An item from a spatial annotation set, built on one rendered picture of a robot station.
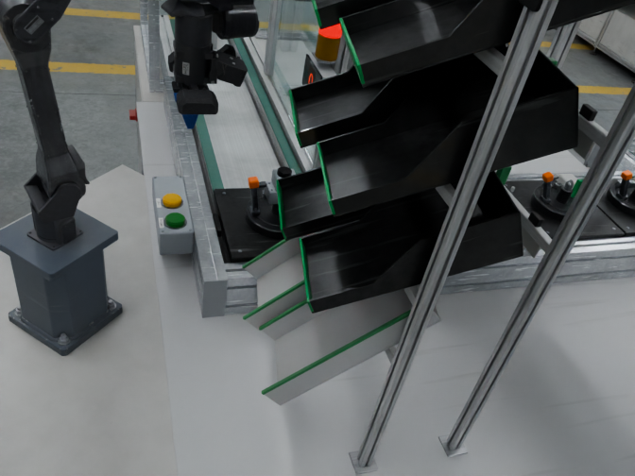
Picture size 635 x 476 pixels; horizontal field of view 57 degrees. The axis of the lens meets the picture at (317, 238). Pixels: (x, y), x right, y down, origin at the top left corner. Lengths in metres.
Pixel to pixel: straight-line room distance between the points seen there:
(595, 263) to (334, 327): 0.83
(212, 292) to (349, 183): 0.52
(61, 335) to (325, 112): 0.62
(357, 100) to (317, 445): 0.57
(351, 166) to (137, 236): 0.75
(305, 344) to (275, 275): 0.18
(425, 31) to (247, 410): 0.70
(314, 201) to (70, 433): 0.54
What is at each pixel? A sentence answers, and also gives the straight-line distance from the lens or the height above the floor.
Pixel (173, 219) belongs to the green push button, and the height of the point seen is 0.97.
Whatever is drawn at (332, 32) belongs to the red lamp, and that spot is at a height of 1.32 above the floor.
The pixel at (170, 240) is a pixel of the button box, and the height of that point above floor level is 0.94.
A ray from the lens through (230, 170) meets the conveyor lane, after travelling 1.52.
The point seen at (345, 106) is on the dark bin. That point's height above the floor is 1.38.
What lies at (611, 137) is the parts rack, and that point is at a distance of 0.74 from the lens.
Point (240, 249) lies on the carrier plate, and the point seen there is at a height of 0.97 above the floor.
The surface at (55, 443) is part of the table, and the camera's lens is 1.06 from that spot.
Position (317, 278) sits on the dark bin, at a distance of 0.82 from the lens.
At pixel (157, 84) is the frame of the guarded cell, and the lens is 1.99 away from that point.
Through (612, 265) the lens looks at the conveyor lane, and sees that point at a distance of 1.63.
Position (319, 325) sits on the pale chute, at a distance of 0.95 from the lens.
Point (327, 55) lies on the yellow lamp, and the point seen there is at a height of 1.27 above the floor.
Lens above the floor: 1.74
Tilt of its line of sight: 38 degrees down
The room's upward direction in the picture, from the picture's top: 12 degrees clockwise
